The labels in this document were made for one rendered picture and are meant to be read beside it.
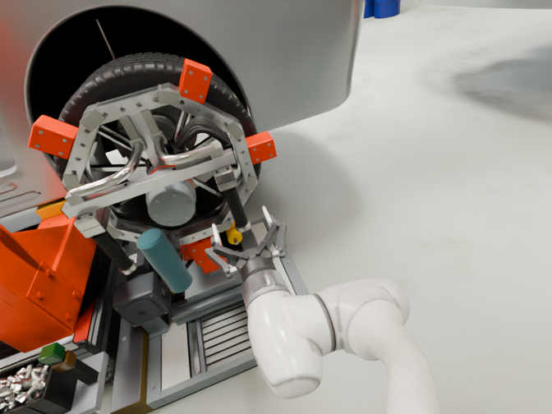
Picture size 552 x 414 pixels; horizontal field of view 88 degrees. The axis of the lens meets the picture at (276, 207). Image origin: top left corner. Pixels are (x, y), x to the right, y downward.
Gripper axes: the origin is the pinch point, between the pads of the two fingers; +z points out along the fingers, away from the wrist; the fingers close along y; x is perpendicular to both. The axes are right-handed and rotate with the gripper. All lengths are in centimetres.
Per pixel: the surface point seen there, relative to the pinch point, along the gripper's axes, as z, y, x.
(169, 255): 15.7, -25.7, -16.5
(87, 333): 30, -79, -56
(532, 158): 56, 198, -83
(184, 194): 12.8, -12.1, 5.4
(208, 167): 8.3, -3.0, 13.4
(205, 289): 33, -27, -60
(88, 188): 8.6, -30.1, 17.7
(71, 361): -3, -58, -24
